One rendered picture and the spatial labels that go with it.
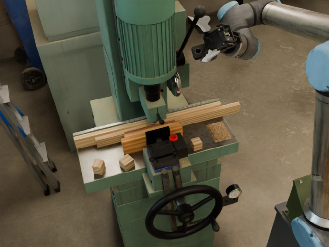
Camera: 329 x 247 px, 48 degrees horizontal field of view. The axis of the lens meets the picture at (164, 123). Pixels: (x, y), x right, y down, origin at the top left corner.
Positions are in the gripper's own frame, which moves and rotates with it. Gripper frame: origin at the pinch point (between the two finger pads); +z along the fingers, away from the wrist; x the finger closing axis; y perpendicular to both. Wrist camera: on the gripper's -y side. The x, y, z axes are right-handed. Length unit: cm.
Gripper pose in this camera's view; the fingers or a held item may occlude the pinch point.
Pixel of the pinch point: (192, 39)
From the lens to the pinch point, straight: 119.0
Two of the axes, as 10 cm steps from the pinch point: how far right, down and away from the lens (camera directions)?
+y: 7.3, -3.0, -6.2
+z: -6.3, 0.6, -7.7
